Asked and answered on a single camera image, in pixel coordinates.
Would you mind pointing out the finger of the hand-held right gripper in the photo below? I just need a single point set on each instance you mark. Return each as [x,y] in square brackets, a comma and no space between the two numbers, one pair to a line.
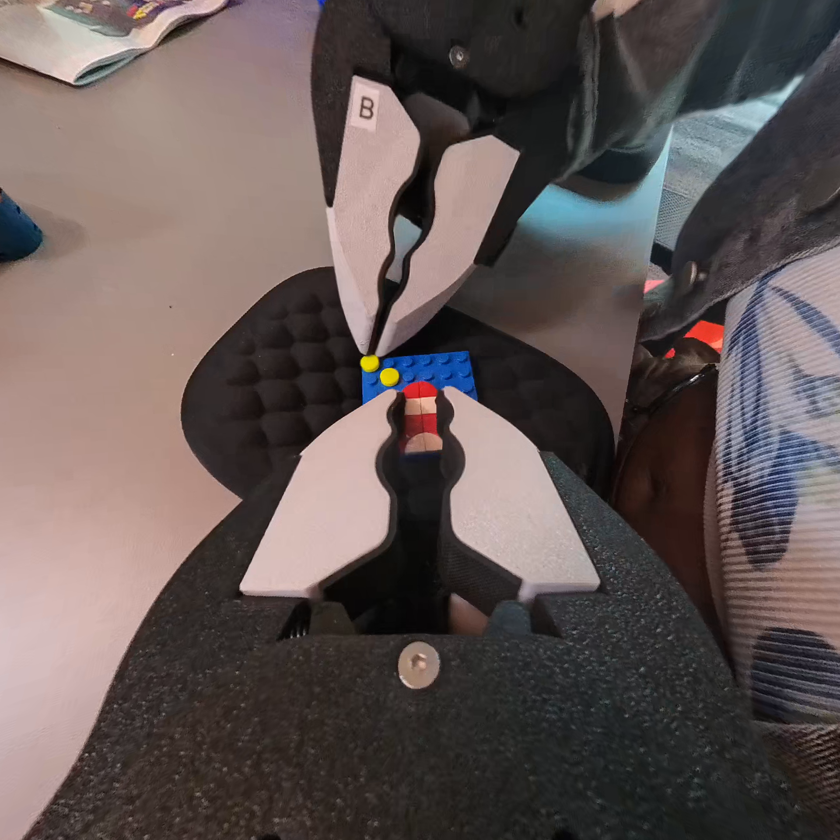
[466,210]
[367,197]

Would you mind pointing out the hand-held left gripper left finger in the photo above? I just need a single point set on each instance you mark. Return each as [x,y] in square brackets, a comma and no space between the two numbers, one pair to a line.
[321,518]

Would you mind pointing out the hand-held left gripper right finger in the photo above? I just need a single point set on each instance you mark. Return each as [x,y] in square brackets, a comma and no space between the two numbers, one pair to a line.
[518,518]

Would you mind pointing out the black foam-lined case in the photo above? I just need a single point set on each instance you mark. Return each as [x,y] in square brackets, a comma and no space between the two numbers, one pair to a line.
[275,394]

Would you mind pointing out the red white toy tiles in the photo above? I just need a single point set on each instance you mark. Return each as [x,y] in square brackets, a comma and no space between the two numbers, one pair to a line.
[420,426]

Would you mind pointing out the yellow round stud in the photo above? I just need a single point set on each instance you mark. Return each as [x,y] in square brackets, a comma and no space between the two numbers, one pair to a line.
[369,363]
[389,376]

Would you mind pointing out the blue toy plate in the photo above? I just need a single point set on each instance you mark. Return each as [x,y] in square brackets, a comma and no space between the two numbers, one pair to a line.
[446,371]

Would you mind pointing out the brown leather object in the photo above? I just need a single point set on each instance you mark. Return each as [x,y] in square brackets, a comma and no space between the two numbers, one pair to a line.
[656,492]

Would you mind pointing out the white striped shirt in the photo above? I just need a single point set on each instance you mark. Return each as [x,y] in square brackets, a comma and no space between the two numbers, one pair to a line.
[774,525]

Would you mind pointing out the instruction booklet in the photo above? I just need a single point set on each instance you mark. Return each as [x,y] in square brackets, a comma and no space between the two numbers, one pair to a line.
[65,39]

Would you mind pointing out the toy handheld game console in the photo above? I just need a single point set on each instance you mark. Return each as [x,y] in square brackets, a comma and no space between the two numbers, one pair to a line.
[16,229]

